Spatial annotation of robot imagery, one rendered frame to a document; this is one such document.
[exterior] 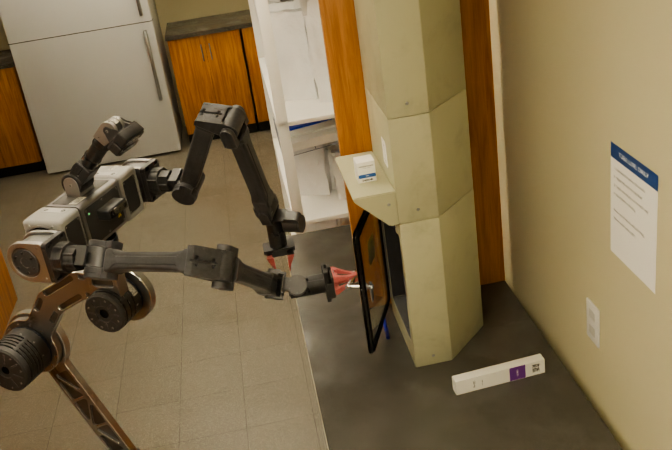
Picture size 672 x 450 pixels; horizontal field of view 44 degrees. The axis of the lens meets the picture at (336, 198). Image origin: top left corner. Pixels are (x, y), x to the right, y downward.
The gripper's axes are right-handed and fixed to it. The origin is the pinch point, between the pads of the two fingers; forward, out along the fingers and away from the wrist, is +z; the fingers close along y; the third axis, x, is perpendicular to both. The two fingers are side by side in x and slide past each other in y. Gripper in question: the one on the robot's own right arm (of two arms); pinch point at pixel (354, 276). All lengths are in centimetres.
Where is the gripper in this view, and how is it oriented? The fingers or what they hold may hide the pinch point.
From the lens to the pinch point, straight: 246.1
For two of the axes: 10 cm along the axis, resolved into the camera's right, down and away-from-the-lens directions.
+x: -1.5, -3.9, 9.1
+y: -1.3, -9.0, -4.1
